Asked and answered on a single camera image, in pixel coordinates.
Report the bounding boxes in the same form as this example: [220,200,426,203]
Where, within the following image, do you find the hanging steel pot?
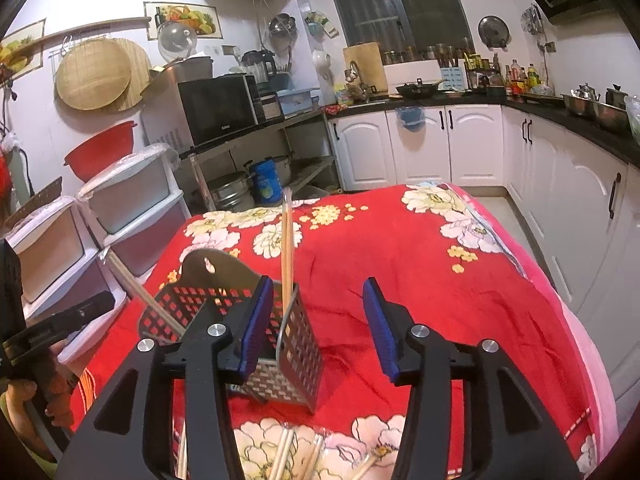
[268,12,299,43]

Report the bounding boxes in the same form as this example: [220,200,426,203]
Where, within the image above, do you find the blue knife block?
[440,66,468,92]

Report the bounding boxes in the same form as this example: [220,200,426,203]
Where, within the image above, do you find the white base cabinets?
[325,102,640,411]

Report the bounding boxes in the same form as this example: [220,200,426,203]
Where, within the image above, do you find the red floral blanket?
[70,182,618,480]

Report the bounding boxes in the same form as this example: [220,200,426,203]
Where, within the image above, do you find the stacked steel pots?
[207,172,256,212]

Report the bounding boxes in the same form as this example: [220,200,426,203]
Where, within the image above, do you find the white plastic drawer unit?
[2,195,128,366]
[77,142,191,278]

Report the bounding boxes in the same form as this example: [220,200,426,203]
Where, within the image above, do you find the steel basin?
[561,92,630,133]

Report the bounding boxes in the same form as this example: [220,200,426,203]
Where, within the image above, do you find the black blender jug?
[241,50,277,86]

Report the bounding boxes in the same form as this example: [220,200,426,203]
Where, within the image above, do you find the metal shelf rack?
[177,109,341,211]

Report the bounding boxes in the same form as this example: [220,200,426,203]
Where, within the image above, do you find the person's left hand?
[9,347,77,428]

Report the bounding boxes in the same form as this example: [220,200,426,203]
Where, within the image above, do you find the small hanging utensils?
[520,4,546,36]

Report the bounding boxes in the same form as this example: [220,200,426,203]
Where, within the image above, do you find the round bamboo tray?
[55,37,133,111]

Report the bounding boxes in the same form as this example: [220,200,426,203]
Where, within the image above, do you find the round wooden board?
[107,37,152,112]

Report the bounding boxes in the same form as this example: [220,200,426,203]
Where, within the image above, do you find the hanging steel pot lid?
[477,15,512,46]

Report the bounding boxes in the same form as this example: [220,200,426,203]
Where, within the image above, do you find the black wok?
[395,79,448,99]

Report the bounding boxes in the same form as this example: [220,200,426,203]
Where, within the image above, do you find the light blue plastic box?
[277,87,320,116]

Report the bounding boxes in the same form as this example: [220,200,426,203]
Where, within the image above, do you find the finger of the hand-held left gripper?
[2,291,117,361]

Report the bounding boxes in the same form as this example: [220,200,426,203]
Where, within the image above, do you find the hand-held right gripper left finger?
[55,276,275,480]

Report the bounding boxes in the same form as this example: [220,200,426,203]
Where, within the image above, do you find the silver microwave oven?
[141,74,261,153]

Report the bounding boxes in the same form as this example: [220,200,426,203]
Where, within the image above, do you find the glass pot lid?
[157,20,198,63]

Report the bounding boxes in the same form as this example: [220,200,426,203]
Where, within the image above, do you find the blue canister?
[250,159,283,206]

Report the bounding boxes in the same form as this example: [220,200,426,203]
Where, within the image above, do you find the perforated metal utensil holder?
[137,247,326,413]

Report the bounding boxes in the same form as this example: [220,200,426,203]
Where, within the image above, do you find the green hanging holder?
[305,10,338,38]

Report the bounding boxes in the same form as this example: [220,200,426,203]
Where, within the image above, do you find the fruit wall poster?
[144,1,221,41]
[0,19,47,78]

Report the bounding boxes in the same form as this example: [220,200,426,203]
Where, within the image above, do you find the wooden cutting board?
[343,42,389,96]

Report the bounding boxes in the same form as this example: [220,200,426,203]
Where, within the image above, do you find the wooden rolling pin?
[42,16,152,43]

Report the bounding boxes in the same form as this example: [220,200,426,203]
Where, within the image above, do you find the row of condiment bottles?
[502,57,543,96]

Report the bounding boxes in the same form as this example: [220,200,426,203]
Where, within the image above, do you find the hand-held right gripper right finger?
[363,277,585,480]

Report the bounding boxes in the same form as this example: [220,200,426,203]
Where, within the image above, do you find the wooden chopstick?
[351,452,381,480]
[280,188,296,311]
[301,434,325,480]
[267,426,298,480]
[106,250,187,337]

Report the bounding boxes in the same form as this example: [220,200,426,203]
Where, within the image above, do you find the dark framed window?
[320,0,473,51]

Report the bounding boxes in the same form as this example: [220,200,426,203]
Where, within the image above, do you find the red plastic basin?
[63,121,138,182]

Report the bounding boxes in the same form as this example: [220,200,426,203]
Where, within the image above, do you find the wicker basket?
[4,176,64,231]

